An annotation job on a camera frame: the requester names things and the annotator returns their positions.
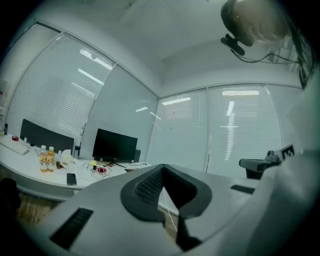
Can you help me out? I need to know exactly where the clear plastic bag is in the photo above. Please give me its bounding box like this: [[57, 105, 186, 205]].
[[59, 149, 76, 169]]

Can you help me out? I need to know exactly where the white keyboard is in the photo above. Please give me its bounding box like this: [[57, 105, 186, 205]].
[[0, 138, 30, 156]]

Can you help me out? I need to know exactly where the long white floor cable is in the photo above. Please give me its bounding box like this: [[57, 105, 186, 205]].
[[161, 187, 178, 231]]

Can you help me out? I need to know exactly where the black head-mounted camera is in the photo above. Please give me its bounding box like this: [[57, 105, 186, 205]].
[[220, 33, 246, 56]]

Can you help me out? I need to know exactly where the black office chair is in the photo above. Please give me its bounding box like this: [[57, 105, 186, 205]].
[[0, 177, 21, 216]]

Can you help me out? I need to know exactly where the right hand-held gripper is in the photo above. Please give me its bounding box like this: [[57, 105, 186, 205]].
[[239, 143, 296, 180]]

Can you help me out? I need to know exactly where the black monitor stand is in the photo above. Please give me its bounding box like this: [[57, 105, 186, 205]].
[[106, 161, 127, 169]]

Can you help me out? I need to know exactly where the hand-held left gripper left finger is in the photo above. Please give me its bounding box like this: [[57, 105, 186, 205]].
[[24, 164, 182, 256]]

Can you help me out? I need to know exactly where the black camera cable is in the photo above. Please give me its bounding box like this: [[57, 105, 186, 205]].
[[229, 48, 301, 65]]

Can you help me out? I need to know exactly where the black smartphone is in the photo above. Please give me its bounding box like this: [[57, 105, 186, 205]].
[[66, 172, 78, 186]]

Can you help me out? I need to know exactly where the black computer monitor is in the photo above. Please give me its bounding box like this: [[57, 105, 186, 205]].
[[92, 128, 139, 163]]

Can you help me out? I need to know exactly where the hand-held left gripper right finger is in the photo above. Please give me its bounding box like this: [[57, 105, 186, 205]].
[[162, 164, 261, 252]]

